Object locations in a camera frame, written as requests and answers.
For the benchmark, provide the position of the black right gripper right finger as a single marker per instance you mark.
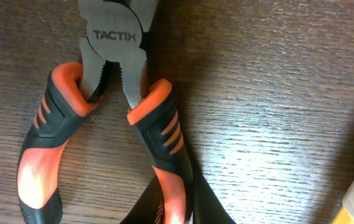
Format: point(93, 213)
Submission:
point(207, 209)

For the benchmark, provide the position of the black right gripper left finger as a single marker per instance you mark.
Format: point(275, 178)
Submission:
point(149, 209)

